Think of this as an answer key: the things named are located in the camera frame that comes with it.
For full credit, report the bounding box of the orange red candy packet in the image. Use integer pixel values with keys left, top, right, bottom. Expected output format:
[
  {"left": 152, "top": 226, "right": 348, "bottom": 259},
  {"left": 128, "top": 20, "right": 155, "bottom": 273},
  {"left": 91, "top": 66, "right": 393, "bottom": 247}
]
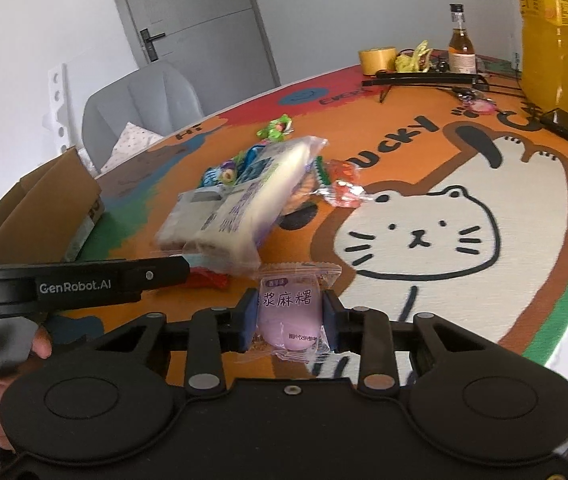
[{"left": 316, "top": 159, "right": 373, "bottom": 209}]

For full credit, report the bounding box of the purple mochi packet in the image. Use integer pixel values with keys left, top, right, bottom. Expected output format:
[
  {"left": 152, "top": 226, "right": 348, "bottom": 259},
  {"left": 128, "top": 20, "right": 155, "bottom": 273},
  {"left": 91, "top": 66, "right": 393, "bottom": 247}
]
[{"left": 238, "top": 262, "right": 343, "bottom": 368}]

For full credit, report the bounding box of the large yellow drink bottle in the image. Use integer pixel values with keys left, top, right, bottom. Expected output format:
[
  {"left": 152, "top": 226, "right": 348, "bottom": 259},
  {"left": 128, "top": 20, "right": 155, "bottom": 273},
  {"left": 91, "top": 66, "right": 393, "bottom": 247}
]
[{"left": 515, "top": 0, "right": 568, "bottom": 116}]

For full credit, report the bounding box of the yellow green wrapper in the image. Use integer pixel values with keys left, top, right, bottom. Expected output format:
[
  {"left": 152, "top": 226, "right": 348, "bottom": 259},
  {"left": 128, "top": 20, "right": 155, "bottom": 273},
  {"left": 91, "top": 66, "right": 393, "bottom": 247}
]
[{"left": 395, "top": 40, "right": 432, "bottom": 74}]

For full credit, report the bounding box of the green snack packet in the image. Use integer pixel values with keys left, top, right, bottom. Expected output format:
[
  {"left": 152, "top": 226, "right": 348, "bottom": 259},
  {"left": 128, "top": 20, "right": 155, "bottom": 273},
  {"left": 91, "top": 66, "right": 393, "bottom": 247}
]
[{"left": 256, "top": 115, "right": 295, "bottom": 142}]

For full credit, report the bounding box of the red snack packet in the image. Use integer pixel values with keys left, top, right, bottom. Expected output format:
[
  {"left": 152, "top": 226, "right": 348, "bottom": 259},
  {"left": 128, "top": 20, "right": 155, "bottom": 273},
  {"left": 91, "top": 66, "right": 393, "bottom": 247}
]
[{"left": 189, "top": 265, "right": 233, "bottom": 290}]

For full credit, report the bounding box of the white bread packet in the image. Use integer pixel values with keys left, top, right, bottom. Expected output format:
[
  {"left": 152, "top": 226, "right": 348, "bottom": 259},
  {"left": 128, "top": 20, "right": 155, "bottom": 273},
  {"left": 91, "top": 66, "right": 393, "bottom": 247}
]
[{"left": 184, "top": 136, "right": 327, "bottom": 277}]

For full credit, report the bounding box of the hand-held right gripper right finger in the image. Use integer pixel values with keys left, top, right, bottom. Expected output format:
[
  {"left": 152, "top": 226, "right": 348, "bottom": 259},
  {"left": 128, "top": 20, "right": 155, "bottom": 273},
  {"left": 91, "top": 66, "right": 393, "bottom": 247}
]
[{"left": 321, "top": 290, "right": 487, "bottom": 394}]

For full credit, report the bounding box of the white perforated board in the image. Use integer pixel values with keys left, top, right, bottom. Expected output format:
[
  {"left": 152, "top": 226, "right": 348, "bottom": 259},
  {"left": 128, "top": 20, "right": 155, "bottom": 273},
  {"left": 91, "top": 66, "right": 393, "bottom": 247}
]
[{"left": 43, "top": 62, "right": 73, "bottom": 155}]

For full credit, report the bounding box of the clear brown snack packet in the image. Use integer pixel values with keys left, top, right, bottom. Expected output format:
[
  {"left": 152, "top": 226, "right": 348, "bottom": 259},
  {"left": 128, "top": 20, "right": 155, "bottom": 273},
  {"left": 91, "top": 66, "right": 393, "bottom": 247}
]
[{"left": 281, "top": 170, "right": 325, "bottom": 217}]

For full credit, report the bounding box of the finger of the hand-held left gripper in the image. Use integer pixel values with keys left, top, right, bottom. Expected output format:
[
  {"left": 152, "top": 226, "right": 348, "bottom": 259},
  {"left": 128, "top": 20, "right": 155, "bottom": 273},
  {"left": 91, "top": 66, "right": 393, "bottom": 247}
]
[{"left": 124, "top": 257, "right": 192, "bottom": 292}]

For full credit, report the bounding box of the blue white candy packet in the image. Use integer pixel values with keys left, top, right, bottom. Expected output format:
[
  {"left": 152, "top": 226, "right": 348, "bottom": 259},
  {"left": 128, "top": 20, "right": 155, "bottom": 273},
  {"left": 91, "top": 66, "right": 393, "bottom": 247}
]
[{"left": 203, "top": 160, "right": 241, "bottom": 189}]

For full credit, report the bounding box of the yellow tape roll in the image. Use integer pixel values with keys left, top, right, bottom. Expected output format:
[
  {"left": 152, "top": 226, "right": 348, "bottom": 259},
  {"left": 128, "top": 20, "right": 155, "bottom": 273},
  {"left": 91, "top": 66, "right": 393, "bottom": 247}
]
[{"left": 359, "top": 46, "right": 398, "bottom": 75}]

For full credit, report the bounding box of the white door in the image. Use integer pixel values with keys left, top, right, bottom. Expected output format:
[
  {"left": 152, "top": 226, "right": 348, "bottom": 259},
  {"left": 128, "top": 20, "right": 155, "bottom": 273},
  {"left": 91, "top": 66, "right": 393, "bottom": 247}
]
[{"left": 104, "top": 0, "right": 282, "bottom": 88}]

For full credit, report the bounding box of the black door handle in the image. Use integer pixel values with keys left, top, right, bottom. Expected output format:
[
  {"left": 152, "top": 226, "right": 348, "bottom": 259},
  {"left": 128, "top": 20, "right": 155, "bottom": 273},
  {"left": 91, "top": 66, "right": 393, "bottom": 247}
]
[{"left": 140, "top": 29, "right": 166, "bottom": 64}]

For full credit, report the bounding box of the cardboard box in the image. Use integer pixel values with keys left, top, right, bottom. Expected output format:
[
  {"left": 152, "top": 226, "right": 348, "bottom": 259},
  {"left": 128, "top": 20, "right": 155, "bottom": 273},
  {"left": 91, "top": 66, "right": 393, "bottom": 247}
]
[{"left": 0, "top": 146, "right": 104, "bottom": 267}]

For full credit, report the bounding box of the small glass bottle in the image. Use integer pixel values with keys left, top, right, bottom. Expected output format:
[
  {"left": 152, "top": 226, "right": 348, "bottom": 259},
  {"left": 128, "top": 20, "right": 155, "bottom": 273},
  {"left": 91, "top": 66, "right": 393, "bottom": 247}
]
[{"left": 448, "top": 4, "right": 478, "bottom": 75}]

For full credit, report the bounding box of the person's left hand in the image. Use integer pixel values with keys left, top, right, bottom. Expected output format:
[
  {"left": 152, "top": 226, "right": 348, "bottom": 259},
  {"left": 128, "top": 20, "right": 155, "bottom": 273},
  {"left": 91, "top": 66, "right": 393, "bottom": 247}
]
[{"left": 0, "top": 325, "right": 55, "bottom": 453}]

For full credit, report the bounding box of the cartoon cat mat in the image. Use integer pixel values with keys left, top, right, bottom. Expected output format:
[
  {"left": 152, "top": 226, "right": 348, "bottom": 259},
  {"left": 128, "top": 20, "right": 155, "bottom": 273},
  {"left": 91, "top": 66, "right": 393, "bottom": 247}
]
[{"left": 54, "top": 50, "right": 568, "bottom": 396}]

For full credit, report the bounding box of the blue snack packet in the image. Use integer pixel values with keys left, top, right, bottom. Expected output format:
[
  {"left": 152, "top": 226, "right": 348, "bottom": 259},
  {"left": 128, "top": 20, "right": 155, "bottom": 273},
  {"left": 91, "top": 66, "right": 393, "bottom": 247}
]
[{"left": 236, "top": 142, "right": 275, "bottom": 172}]

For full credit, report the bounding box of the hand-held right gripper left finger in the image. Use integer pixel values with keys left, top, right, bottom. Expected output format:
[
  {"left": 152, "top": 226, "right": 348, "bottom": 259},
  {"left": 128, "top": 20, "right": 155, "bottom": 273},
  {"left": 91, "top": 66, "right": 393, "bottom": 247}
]
[{"left": 91, "top": 287, "right": 259, "bottom": 394}]

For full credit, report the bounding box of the grey chair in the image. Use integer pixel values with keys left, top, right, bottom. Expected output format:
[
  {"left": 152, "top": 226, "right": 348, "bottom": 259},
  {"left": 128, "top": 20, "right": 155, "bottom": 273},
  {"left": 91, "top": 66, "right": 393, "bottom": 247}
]
[{"left": 81, "top": 59, "right": 205, "bottom": 172}]

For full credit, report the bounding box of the dotted white cushion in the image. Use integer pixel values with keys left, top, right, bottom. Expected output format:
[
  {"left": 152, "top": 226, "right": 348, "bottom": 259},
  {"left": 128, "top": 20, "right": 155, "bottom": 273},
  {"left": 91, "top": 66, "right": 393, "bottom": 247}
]
[{"left": 100, "top": 122, "right": 165, "bottom": 175}]

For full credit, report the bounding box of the grey bread packet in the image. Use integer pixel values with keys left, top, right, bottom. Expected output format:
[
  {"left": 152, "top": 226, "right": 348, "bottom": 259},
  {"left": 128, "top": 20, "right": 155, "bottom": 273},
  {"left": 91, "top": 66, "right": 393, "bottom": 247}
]
[{"left": 156, "top": 186, "right": 235, "bottom": 253}]

